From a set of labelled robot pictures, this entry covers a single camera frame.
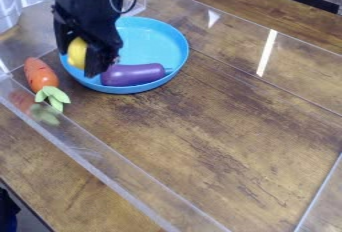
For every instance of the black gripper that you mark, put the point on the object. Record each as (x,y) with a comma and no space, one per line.
(90,19)

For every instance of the yellow toy lemon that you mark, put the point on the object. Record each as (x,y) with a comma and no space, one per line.
(76,53)

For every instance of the blue round tray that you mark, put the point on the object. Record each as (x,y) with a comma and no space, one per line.
(151,42)

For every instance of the purple toy eggplant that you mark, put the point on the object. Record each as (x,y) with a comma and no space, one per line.
(130,75)

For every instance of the orange toy carrot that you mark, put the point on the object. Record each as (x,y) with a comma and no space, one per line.
(43,82)

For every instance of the clear acrylic barrier wall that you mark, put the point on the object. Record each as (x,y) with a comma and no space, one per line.
(230,150)

